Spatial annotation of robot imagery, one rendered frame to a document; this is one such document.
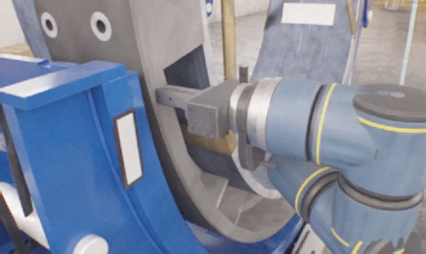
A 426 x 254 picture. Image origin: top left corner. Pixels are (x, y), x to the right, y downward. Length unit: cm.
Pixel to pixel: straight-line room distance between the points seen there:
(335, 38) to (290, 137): 213
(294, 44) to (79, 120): 219
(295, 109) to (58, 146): 32
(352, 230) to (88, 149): 39
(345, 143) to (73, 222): 41
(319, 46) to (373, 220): 214
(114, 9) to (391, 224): 48
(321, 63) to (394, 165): 209
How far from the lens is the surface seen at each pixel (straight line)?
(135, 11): 52
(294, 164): 57
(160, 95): 55
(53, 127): 48
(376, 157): 39
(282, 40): 260
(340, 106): 40
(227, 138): 80
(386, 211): 43
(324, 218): 50
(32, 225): 67
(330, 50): 248
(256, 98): 42
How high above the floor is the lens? 222
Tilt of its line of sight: 24 degrees down
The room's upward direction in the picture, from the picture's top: 2 degrees counter-clockwise
